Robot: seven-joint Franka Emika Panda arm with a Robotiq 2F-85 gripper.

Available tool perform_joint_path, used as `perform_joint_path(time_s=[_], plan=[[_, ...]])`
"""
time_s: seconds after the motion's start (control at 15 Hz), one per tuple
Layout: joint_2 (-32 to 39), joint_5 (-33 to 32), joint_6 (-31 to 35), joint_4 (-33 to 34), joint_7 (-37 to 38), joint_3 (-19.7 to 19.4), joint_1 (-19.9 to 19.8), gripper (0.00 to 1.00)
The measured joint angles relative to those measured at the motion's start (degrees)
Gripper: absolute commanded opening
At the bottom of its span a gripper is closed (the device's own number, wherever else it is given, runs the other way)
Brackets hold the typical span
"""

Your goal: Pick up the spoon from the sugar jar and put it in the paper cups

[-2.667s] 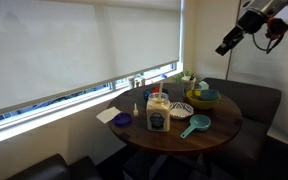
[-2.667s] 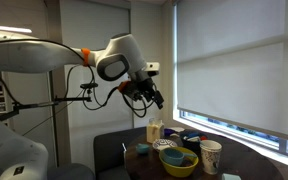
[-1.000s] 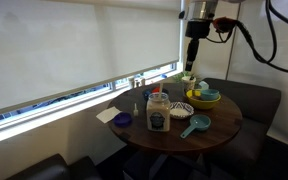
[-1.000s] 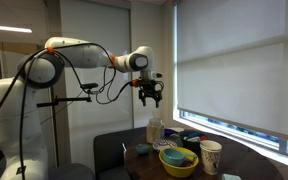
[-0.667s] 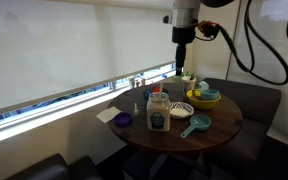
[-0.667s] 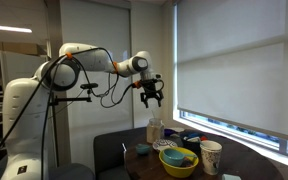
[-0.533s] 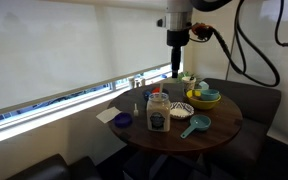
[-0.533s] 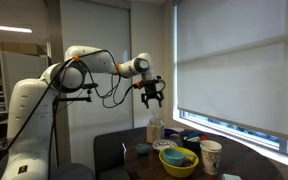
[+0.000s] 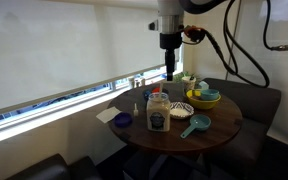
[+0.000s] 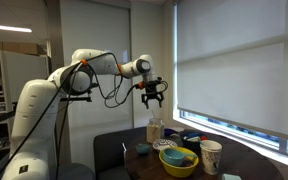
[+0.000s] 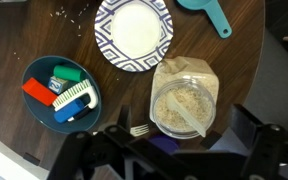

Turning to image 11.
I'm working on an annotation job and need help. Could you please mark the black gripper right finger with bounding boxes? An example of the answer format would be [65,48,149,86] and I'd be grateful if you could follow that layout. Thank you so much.
[230,103,288,180]

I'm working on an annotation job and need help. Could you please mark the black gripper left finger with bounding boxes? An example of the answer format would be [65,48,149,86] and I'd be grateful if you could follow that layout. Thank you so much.
[47,104,173,180]

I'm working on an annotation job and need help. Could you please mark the white plastic spoon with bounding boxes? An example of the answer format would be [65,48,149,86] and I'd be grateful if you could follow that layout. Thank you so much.
[165,90,207,138]

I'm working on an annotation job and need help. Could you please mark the clear plastic sugar jar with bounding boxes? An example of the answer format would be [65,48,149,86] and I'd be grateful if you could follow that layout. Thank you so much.
[149,55,220,140]

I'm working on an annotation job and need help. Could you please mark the black marker pen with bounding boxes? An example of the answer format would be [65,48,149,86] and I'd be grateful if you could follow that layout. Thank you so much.
[67,106,93,123]

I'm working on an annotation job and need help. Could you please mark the blue cylinder block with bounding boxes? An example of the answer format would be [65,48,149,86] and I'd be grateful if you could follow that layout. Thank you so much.
[53,98,86,124]

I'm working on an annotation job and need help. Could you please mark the white plastic fork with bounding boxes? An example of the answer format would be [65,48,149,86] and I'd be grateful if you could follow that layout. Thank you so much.
[129,123,150,138]

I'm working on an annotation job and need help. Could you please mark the white brush green bristles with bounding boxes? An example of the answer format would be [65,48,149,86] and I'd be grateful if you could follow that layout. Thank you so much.
[52,78,99,112]

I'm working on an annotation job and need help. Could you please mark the black table edge clip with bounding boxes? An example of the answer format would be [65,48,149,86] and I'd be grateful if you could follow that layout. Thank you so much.
[200,130,222,150]
[23,152,41,167]

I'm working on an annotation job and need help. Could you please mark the dark blue bowl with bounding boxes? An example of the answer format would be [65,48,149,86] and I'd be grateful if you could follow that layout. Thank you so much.
[21,55,103,135]

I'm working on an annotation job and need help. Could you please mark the purple round lid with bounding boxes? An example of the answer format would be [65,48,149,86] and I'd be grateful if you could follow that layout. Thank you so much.
[147,134,181,155]

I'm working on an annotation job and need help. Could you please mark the letter cube block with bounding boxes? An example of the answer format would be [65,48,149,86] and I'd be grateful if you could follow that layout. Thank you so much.
[47,75,70,95]

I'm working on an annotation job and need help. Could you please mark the red rectangular block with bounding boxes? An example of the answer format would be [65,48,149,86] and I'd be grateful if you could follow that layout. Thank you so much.
[21,77,58,107]

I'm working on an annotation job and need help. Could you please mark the green cylinder block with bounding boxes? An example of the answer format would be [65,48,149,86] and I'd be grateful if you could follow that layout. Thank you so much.
[52,64,83,83]

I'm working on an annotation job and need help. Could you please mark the blue patterned paper plate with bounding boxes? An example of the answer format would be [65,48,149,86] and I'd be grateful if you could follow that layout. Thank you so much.
[94,0,174,73]

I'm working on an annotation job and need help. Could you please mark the small teal measuring cup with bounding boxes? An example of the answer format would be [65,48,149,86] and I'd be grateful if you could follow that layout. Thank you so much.
[176,0,233,39]

